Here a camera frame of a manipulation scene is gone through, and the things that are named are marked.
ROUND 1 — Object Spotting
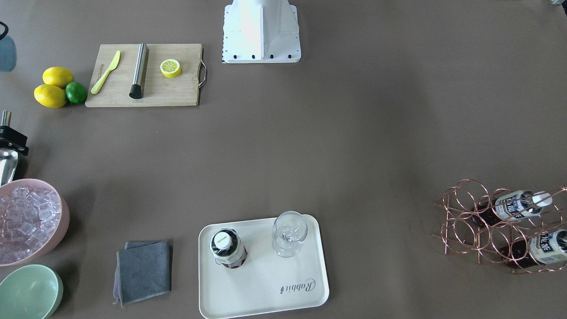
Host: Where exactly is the yellow lemon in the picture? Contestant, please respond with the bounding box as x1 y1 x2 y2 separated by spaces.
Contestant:
42 66 74 89
34 84 68 109

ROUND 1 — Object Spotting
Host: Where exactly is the half lemon slice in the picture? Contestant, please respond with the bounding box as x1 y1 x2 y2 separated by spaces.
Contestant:
159 58 182 78

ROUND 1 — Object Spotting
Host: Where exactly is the pink bowl of ice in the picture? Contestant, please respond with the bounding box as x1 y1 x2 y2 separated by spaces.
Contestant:
0 179 70 266

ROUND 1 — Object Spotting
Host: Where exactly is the steel ice scoop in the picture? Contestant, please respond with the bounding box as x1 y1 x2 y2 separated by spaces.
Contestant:
0 110 19 185

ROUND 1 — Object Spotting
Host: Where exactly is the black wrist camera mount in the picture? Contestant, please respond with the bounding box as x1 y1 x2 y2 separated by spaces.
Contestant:
0 125 29 156

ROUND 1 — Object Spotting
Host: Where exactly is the upper yellow lemon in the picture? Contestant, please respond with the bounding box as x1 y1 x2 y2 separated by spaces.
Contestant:
42 66 74 89

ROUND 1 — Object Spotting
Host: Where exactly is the clear wine glass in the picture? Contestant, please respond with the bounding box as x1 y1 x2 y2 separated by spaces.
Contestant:
272 211 308 258

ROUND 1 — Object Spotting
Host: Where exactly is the green empty bowl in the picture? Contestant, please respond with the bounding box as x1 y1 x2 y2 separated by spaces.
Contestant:
0 264 63 319

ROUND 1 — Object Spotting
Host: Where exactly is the copper wire bottle basket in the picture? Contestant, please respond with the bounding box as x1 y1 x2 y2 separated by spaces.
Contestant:
434 179 566 274

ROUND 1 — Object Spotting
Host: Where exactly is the lower yellow lemon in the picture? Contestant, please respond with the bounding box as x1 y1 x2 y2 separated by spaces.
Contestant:
34 84 68 109

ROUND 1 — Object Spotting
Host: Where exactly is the steel muddler black tip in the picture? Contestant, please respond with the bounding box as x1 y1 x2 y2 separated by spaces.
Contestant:
129 43 149 99

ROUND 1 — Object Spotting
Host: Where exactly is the green lime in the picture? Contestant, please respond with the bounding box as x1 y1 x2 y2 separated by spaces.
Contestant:
65 82 88 104

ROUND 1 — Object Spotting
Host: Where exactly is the tea bottle white cap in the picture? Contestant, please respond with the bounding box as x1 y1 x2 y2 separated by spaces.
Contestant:
209 228 248 269

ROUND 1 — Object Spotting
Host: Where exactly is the white rabbit tray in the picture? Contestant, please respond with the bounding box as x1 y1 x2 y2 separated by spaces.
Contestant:
198 214 330 319

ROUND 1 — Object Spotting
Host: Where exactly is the grey folded cloth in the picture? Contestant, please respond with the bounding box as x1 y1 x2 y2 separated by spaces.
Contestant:
113 241 171 307

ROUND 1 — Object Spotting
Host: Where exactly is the yellow plastic knife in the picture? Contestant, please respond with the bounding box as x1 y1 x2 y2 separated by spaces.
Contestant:
91 51 121 95

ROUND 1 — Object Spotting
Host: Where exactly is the bamboo cutting board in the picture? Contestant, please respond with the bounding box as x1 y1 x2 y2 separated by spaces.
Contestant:
85 43 206 108

